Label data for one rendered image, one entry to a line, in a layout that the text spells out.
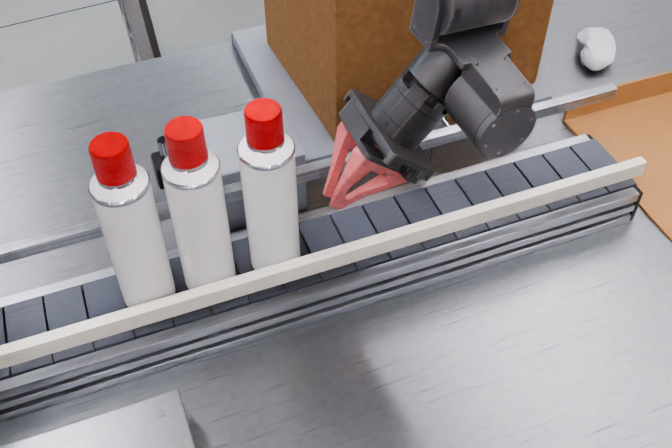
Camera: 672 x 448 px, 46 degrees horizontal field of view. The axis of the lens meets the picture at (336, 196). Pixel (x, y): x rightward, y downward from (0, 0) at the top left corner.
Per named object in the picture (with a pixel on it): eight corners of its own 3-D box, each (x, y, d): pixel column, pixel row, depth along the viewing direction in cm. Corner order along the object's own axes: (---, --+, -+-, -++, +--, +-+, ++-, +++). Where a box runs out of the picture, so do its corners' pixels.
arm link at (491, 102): (505, -43, 69) (419, -27, 66) (586, 32, 62) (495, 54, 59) (475, 67, 77) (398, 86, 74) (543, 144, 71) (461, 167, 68)
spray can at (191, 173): (192, 306, 78) (158, 154, 64) (180, 268, 82) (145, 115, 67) (242, 291, 80) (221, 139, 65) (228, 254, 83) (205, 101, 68)
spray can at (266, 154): (259, 287, 80) (242, 134, 65) (244, 250, 83) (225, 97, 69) (307, 272, 81) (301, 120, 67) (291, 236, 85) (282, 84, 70)
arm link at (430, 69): (474, 29, 75) (439, 7, 71) (514, 72, 71) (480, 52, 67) (427, 84, 78) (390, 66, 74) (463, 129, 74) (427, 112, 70)
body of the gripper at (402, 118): (380, 168, 71) (434, 106, 68) (338, 100, 78) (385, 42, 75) (426, 186, 75) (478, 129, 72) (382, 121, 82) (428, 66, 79)
